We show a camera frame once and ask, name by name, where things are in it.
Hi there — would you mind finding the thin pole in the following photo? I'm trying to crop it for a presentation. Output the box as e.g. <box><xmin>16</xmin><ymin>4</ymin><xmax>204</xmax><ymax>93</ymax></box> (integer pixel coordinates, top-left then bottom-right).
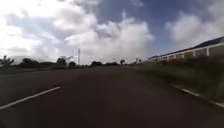
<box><xmin>77</xmin><ymin>48</ymin><xmax>82</xmax><ymax>66</ymax></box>

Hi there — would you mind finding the row of trees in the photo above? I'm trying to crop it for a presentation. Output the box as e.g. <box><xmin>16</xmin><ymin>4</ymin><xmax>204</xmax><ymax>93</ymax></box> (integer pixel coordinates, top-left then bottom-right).
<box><xmin>0</xmin><ymin>55</ymin><xmax>127</xmax><ymax>69</ymax></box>

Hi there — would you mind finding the grass verge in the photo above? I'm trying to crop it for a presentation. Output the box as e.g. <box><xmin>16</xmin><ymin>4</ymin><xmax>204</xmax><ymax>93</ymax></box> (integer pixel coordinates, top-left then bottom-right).
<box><xmin>131</xmin><ymin>54</ymin><xmax>224</xmax><ymax>103</ymax></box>

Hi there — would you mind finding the white dashed centre line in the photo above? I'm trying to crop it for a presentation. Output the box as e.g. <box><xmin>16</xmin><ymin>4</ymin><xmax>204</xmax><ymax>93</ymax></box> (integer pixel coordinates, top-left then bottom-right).
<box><xmin>0</xmin><ymin>86</ymin><xmax>62</xmax><ymax>111</ymax></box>

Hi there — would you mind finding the building with dark roof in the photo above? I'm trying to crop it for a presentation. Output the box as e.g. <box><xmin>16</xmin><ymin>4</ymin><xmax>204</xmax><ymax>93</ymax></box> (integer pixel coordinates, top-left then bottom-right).
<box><xmin>148</xmin><ymin>36</ymin><xmax>224</xmax><ymax>60</ymax></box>

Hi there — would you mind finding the long white fence wall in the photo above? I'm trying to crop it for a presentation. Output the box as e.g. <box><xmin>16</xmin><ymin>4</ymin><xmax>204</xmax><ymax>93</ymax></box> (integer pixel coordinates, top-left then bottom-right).
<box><xmin>148</xmin><ymin>42</ymin><xmax>224</xmax><ymax>62</ymax></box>

